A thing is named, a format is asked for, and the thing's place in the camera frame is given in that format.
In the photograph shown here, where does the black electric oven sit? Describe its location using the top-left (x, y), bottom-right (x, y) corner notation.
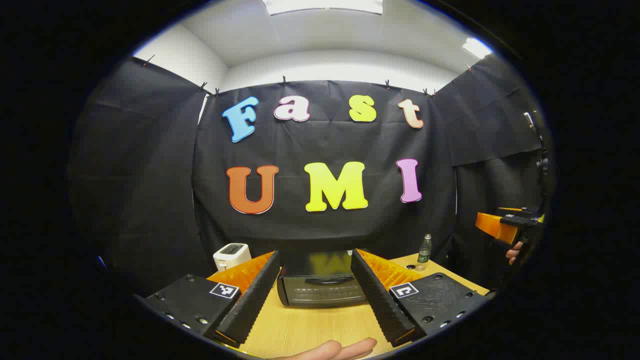
top-left (276, 250), bottom-right (368, 308)

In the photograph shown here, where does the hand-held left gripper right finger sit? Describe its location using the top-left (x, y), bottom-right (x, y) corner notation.
top-left (350, 248), bottom-right (493, 348)

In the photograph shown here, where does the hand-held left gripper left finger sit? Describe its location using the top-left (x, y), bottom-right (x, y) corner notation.
top-left (132, 250), bottom-right (282, 350)

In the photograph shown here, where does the clear plastic water bottle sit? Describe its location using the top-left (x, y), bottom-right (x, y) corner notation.
top-left (415, 233), bottom-right (433, 272)

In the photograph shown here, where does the white toaster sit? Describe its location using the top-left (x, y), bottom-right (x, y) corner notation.
top-left (212, 243), bottom-right (252, 272)

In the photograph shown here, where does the dark metal stand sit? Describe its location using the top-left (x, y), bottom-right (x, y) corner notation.
top-left (522, 111), bottom-right (551, 173)

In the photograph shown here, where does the ceiling light panel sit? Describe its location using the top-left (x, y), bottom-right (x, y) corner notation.
top-left (261, 0), bottom-right (385, 16)
top-left (461, 37), bottom-right (495, 60)

